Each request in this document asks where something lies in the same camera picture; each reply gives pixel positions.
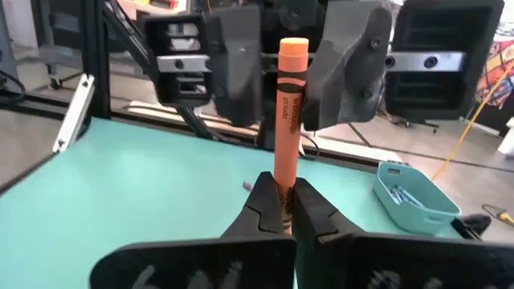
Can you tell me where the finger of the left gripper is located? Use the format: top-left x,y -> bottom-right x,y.
301,2 -> 394,132
204,4 -> 266,128

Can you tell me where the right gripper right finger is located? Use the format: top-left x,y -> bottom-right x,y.
292,177 -> 514,289

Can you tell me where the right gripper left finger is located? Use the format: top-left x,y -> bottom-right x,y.
90,171 -> 298,289

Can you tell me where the teal crayon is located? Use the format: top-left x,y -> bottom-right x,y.
397,186 -> 423,208

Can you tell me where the orange crayon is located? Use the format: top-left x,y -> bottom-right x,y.
274,37 -> 310,236

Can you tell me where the black chair base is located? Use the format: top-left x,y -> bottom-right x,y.
390,114 -> 439,134

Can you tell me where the teal plastic bin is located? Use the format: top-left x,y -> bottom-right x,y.
372,161 -> 463,236

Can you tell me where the colourful patterned cloth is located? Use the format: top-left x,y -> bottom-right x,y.
475,22 -> 514,109

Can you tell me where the green table mat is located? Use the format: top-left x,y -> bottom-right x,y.
0,116 -> 463,289

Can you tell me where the yellow cable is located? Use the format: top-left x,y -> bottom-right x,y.
431,59 -> 514,181

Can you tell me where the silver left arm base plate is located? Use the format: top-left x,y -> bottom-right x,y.
51,73 -> 96,154

